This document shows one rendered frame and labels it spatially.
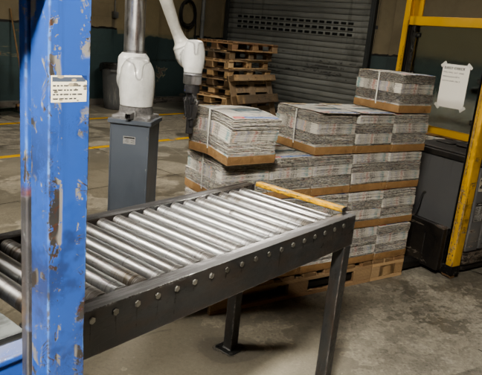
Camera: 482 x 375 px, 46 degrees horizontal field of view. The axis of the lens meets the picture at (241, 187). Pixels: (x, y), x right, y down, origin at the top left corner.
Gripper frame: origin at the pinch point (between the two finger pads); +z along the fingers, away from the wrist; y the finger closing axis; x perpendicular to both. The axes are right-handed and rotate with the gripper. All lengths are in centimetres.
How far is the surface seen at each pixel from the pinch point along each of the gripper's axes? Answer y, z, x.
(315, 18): 592, -87, -556
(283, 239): -111, 16, 22
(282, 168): -18, 19, -47
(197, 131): -0.2, 2.5, -4.7
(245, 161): -27.6, 11.7, -16.9
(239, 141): -28.0, 2.2, -12.2
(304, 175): -18, 24, -62
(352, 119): -18, -7, -92
